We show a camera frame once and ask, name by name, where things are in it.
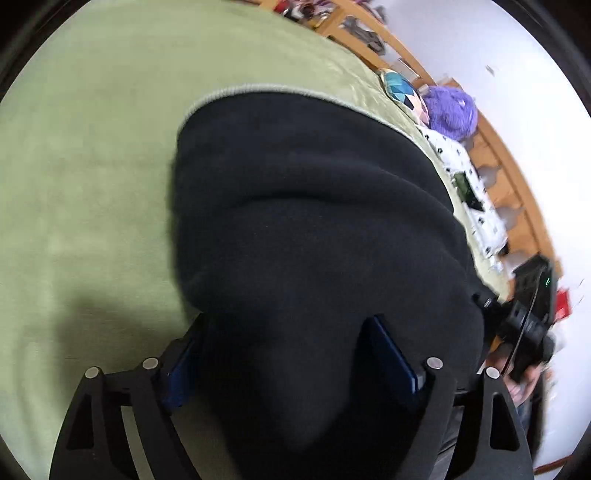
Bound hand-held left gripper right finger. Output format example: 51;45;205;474
362;315;534;480

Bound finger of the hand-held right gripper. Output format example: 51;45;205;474
472;291;504;315

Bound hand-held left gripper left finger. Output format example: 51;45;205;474
48;318;206;480

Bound black pants with white stripe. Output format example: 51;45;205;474
171;90;497;480

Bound person's right hand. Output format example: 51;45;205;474
485;355;543;411

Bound red object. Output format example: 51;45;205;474
555;288;574;320

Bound white spotted pillow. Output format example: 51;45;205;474
418;124;509;259

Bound dark flat item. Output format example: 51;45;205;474
450;171;483;210

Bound purple plush toy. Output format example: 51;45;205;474
422;85;478;141

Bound colourful patterned cushion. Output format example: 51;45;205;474
379;69;428;123

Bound green blanket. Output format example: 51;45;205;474
0;0;513;480

